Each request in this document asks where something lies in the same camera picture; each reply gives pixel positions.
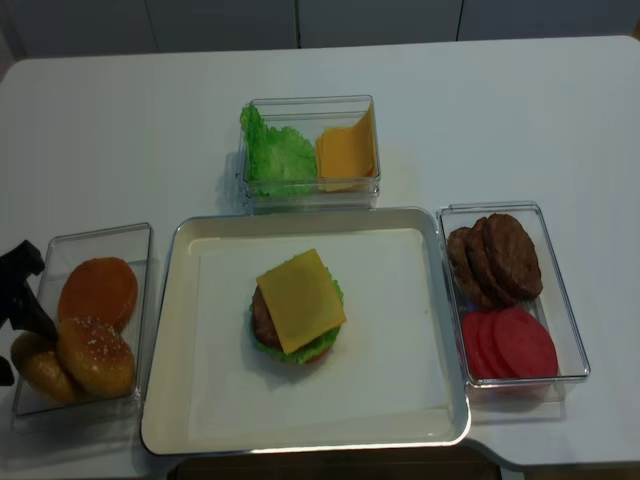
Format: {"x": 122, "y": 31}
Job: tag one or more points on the rear red tomato slice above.
{"x": 470, "y": 327}

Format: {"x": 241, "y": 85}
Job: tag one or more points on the front red tomato slice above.
{"x": 524, "y": 344}

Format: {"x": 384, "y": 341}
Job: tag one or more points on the clear lettuce and cheese container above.
{"x": 311, "y": 116}

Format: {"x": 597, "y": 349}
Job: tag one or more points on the middle red tomato slice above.
{"x": 488, "y": 349}

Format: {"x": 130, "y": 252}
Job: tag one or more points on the front brown meat patty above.
{"x": 512, "y": 257}

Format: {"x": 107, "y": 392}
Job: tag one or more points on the rear brown meat patty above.
{"x": 464, "y": 277}

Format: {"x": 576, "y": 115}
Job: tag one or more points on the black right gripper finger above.
{"x": 6, "y": 373}

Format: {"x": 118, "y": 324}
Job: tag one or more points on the brown meat patty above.
{"x": 512, "y": 257}
{"x": 464, "y": 277}
{"x": 480, "y": 267}

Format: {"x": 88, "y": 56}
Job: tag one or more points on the white rectangular serving tray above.
{"x": 166, "y": 415}

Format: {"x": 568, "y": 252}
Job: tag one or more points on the brown patty on burger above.
{"x": 262, "y": 323}

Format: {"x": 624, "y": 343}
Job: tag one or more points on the yellow cheese slice on burger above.
{"x": 302, "y": 300}

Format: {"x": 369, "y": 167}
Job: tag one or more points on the clear bun container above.
{"x": 32, "y": 411}

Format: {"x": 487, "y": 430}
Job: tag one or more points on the clear patty and tomato container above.
{"x": 552, "y": 309}

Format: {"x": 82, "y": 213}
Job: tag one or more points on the green lettuce on burger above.
{"x": 300, "y": 356}

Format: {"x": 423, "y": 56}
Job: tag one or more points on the red tomato slice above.
{"x": 488, "y": 349}
{"x": 524, "y": 344}
{"x": 470, "y": 327}

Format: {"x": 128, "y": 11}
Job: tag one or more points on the yellow cheese slice stack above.
{"x": 346, "y": 153}

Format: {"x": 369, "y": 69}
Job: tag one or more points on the green lettuce leaf in container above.
{"x": 281, "y": 162}

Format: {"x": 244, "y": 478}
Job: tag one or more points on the orange bottom bun in container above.
{"x": 105, "y": 288}

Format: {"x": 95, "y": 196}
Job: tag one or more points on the middle brown meat patty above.
{"x": 480, "y": 267}

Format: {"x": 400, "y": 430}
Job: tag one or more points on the white paper tray liner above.
{"x": 384, "y": 361}

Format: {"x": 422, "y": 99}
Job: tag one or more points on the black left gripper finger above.
{"x": 19, "y": 305}

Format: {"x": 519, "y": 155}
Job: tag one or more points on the sesame top bun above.
{"x": 96, "y": 356}

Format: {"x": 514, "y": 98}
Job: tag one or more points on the brown chair under table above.
{"x": 456, "y": 462}

